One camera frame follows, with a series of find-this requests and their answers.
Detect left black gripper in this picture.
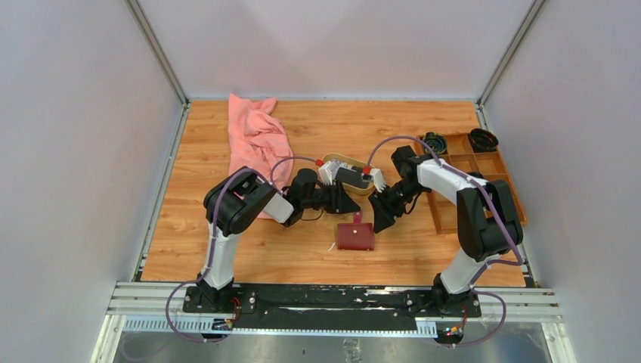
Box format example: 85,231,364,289
301,180,360,215

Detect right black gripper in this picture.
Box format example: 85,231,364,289
369,179,427,234

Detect black credit card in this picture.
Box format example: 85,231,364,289
335,166,367,189

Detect red leather card holder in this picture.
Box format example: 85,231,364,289
336,212,375,251

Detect yellow oval tray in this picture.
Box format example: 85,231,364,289
317,153,376,195

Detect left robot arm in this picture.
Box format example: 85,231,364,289
197,166,361,312

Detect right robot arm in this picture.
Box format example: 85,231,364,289
363,146,523,316

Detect black green round cap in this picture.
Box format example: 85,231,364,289
422,132,447,155

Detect pink cloth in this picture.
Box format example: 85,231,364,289
228,94,293,190

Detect brown compartment organizer tray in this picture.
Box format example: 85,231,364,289
426,133,528,234

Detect black round cap top right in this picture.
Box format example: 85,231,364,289
468,128,499,153

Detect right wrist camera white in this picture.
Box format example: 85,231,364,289
362,166,387,192

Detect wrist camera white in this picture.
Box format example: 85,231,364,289
318,160,342,185
362,166,387,192

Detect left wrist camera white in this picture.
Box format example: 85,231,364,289
318,160,342,185

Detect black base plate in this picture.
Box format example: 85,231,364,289
181,284,482,332

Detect aluminium frame rail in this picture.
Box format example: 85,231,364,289
107,282,562,338

